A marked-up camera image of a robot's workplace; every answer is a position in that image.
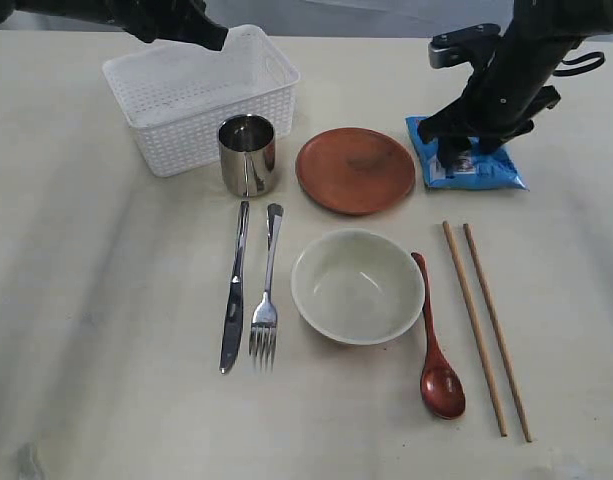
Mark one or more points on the cream ceramic bowl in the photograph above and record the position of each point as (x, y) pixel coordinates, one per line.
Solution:
(356, 287)

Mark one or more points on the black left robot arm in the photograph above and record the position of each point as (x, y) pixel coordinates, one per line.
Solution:
(92, 11)

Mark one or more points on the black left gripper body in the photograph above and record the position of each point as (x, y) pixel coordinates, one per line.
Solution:
(182, 21)

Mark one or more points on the steel cutlery handle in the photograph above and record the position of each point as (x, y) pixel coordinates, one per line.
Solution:
(263, 328)
(233, 322)

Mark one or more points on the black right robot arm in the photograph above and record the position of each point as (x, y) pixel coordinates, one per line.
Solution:
(550, 19)

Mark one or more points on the blue snack packet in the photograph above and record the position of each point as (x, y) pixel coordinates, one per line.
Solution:
(472, 169)

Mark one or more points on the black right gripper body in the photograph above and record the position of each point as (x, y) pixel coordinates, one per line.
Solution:
(506, 93)

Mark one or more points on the white perforated plastic basket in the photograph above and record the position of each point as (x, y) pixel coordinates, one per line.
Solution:
(175, 96)

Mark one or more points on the light wooden chopstick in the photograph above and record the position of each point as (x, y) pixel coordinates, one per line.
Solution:
(476, 328)

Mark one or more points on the shiny stainless steel cup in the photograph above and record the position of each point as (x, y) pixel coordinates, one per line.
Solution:
(247, 155)

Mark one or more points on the dark-tipped wooden chopstick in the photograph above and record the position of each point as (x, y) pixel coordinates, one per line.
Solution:
(499, 335)

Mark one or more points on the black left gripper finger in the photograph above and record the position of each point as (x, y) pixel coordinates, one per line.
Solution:
(209, 36)

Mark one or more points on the dark red wooden spoon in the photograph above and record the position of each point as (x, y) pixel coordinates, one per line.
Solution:
(440, 387)

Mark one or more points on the brown wooden plate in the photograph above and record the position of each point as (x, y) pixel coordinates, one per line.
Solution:
(355, 171)

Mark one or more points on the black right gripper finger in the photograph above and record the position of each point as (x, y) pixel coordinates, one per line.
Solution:
(452, 151)
(491, 141)

